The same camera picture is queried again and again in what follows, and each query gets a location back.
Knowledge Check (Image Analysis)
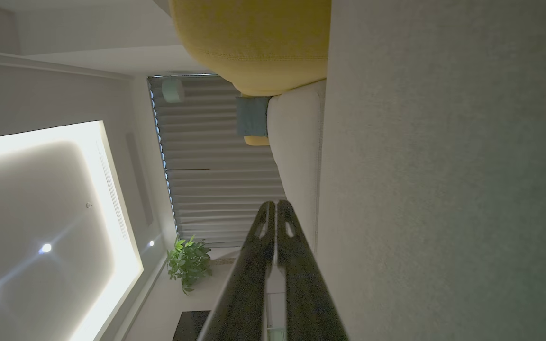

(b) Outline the long grey sofa seat cushion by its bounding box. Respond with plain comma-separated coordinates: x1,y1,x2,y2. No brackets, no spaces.
267,80,327,254

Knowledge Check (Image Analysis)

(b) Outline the grey pleated curtain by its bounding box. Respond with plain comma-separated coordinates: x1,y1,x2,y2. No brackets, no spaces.
147,73,287,249

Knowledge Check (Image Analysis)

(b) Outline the teal throw pillow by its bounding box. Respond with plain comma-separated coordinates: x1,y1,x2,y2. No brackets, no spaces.
235,95,271,138

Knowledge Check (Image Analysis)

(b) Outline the large grey sofa seat cushion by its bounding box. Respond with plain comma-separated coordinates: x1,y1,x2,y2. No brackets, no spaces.
316,0,546,341

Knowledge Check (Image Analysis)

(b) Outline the big yellow sofa backrest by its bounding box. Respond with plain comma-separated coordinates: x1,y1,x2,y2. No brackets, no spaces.
169,0,333,97

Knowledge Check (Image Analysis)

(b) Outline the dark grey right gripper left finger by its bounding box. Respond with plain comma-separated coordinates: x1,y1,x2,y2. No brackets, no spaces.
197,200,276,341

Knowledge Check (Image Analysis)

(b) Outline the tall green potted plant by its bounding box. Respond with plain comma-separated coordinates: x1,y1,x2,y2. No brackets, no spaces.
166,235,240,295

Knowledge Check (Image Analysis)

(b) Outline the black television screen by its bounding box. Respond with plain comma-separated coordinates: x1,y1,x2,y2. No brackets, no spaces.
173,310,212,341

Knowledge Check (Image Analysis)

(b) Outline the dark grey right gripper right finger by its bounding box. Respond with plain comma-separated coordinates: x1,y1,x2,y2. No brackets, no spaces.
276,199,349,341

